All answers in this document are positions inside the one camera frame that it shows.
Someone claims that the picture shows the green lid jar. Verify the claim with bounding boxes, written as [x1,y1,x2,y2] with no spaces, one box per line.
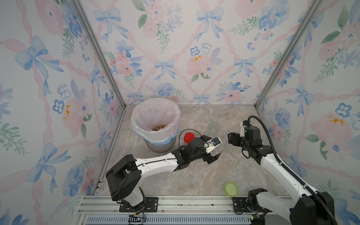
[206,121,220,138]

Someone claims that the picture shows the red lid peanut jar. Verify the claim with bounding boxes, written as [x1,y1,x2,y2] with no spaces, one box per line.
[183,132,195,144]

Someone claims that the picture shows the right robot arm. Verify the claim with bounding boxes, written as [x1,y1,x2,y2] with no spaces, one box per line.
[227,126,337,225]

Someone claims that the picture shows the peanuts inside trash bin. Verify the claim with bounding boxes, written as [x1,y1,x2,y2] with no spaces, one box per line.
[152,125,166,131]

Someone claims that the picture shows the grey mesh trash bin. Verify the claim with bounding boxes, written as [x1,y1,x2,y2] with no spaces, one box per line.
[143,135,176,153]

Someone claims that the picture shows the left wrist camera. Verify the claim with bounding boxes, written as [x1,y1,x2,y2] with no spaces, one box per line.
[204,137,222,154]

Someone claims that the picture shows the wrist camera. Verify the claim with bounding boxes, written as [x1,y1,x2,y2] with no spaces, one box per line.
[240,120,251,139]
[204,137,222,154]

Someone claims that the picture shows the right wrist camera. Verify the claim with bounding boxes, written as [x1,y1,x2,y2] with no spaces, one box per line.
[240,120,251,139]

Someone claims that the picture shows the thin black left cable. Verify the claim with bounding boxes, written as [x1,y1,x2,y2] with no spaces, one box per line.
[178,128,203,150]

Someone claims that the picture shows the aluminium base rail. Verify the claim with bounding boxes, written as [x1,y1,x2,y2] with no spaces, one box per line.
[73,195,320,225]

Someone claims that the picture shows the black corrugated cable conduit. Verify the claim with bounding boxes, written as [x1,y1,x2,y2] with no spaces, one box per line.
[247,115,338,225]

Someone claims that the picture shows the right aluminium corner post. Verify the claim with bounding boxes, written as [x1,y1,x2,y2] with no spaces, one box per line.
[255,0,323,110]

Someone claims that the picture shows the aluminium corner post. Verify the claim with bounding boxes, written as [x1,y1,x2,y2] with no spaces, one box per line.
[255,0,323,110]
[69,0,126,110]

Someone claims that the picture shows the left aluminium corner post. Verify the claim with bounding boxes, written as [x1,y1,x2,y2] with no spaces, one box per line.
[69,0,126,110]

